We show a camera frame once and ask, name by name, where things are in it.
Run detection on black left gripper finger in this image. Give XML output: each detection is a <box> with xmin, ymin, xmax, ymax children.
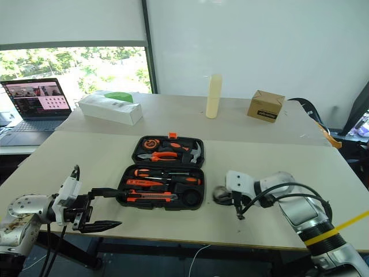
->
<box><xmin>78</xmin><ymin>220</ymin><xmax>123</xmax><ymax>234</ymax></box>
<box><xmin>91</xmin><ymin>187</ymin><xmax>124</xmax><ymax>200</ymax></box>

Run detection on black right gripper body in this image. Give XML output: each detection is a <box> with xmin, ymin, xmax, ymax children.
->
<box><xmin>230</xmin><ymin>190</ymin><xmax>252</xmax><ymax>207</ymax></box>

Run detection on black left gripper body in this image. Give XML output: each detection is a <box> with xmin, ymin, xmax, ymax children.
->
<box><xmin>63</xmin><ymin>194</ymin><xmax>95</xmax><ymax>231</ymax></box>

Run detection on black electrical tape roll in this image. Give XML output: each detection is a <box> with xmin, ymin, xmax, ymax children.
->
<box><xmin>212</xmin><ymin>185</ymin><xmax>235</xmax><ymax>207</ymax></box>

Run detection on orange voltage tester pen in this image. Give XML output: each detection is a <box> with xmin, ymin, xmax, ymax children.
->
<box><xmin>126</xmin><ymin>178</ymin><xmax>164</xmax><ymax>187</ymax></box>

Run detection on orange black handled screwdriver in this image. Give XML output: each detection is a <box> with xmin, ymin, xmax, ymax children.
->
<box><xmin>143</xmin><ymin>176</ymin><xmax>201</xmax><ymax>186</ymax></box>
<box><xmin>133</xmin><ymin>169</ymin><xmax>191</xmax><ymax>178</ymax></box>

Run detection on orange black utility knife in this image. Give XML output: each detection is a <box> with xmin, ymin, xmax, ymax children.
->
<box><xmin>125</xmin><ymin>188</ymin><xmax>178</xmax><ymax>203</ymax></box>

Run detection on black tool case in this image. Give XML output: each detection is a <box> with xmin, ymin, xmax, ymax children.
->
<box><xmin>116</xmin><ymin>134</ymin><xmax>206</xmax><ymax>212</ymax></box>

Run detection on orange black tape measure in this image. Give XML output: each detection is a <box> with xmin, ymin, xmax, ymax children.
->
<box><xmin>142</xmin><ymin>138</ymin><xmax>161</xmax><ymax>151</ymax></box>

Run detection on long white carton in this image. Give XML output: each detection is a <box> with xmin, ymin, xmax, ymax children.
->
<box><xmin>78</xmin><ymin>93</ymin><xmax>144</xmax><ymax>126</ymax></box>

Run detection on small brown cardboard box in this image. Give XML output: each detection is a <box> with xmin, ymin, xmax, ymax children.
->
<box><xmin>246</xmin><ymin>89</ymin><xmax>286</xmax><ymax>124</ymax></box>

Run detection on green rounded object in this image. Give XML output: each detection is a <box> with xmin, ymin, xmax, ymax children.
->
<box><xmin>103</xmin><ymin>91</ymin><xmax>135</xmax><ymax>103</ymax></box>

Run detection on cream upright cylinder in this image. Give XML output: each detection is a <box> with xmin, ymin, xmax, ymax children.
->
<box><xmin>205</xmin><ymin>73</ymin><xmax>223</xmax><ymax>119</ymax></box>

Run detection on black chair back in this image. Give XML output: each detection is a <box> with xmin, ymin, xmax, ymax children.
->
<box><xmin>286</xmin><ymin>97</ymin><xmax>330</xmax><ymax>136</ymax></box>

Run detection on open laptop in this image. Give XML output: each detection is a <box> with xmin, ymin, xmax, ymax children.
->
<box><xmin>0</xmin><ymin>78</ymin><xmax>73</xmax><ymax>147</ymax></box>

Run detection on white roller blind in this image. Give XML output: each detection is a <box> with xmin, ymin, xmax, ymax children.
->
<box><xmin>0</xmin><ymin>0</ymin><xmax>148</xmax><ymax>51</ymax></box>

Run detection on black table frame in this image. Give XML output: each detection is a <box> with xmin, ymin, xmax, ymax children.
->
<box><xmin>25</xmin><ymin>230</ymin><xmax>312</xmax><ymax>277</ymax></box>

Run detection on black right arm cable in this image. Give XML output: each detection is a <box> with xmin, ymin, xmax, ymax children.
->
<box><xmin>234</xmin><ymin>181</ymin><xmax>333</xmax><ymax>223</ymax></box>

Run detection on white floor cable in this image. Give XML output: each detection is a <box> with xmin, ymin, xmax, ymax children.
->
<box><xmin>186</xmin><ymin>244</ymin><xmax>212</xmax><ymax>277</ymax></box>

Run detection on orange handled pliers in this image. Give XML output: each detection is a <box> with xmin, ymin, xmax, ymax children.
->
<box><xmin>137</xmin><ymin>151</ymin><xmax>179</xmax><ymax>163</ymax></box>

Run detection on claw hammer orange black handle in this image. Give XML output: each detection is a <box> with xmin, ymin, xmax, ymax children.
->
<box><xmin>161</xmin><ymin>139</ymin><xmax>203</xmax><ymax>166</ymax></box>

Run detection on yellow strap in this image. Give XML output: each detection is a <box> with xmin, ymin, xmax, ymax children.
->
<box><xmin>304</xmin><ymin>210</ymin><xmax>369</xmax><ymax>246</ymax></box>

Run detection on dark window post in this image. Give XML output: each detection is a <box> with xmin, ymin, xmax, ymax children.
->
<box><xmin>141</xmin><ymin>0</ymin><xmax>159</xmax><ymax>94</ymax></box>

